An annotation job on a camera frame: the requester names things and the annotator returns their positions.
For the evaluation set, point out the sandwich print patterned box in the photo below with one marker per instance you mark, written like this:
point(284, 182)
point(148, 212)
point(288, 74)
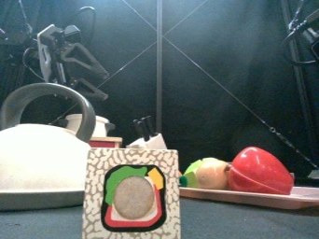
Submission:
point(133, 193)

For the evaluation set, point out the toy onion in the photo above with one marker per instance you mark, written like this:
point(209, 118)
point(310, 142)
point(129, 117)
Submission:
point(213, 174)

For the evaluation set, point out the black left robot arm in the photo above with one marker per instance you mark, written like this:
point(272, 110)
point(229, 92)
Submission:
point(16, 40)

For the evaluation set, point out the light green toy lettuce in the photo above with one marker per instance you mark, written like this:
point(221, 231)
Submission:
point(194, 172)

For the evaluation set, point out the dark green toy piece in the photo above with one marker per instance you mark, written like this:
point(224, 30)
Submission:
point(184, 181)

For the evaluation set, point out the white knife block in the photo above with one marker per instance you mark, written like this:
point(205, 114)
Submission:
point(152, 143)

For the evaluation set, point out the red wooden box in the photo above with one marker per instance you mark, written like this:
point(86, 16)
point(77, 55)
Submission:
point(106, 143)

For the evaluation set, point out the pink tray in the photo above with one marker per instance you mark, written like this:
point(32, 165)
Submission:
point(249, 196)

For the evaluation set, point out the grey vertical frame pole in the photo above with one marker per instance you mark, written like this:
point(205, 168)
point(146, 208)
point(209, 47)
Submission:
point(160, 62)

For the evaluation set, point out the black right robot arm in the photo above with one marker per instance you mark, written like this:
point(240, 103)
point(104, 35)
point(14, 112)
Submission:
point(305, 34)

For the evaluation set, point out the dark slanted frame pole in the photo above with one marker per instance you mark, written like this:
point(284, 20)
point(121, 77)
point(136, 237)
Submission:
point(300, 93)

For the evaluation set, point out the red toy bell pepper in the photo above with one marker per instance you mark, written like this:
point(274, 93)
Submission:
point(260, 172)

